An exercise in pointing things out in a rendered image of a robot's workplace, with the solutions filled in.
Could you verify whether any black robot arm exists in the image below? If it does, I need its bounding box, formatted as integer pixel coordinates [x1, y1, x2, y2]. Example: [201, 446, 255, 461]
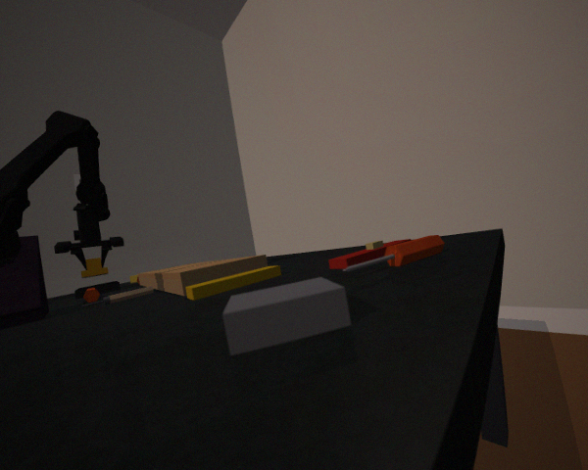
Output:
[0, 111, 110, 264]

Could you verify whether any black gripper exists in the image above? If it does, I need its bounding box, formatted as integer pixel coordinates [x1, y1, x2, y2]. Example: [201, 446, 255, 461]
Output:
[54, 223, 123, 269]

